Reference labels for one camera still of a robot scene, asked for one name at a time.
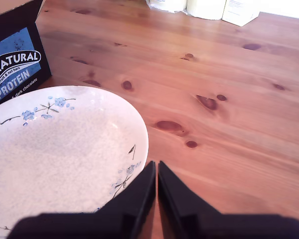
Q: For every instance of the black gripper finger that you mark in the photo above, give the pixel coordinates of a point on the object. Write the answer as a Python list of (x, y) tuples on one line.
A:
[(137, 199), (175, 199)]

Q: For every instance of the white floral ceramic plate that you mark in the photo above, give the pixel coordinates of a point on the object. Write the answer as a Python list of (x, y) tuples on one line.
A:
[(52, 161)]

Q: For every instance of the snack bar carton box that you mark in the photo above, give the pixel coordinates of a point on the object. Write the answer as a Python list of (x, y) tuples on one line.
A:
[(15, 62)]

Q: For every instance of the small white upright box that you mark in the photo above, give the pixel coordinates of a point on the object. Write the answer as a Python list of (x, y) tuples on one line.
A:
[(239, 12)]

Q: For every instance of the yellow paper towel pack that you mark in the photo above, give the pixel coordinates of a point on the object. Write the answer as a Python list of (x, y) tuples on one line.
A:
[(201, 8)]

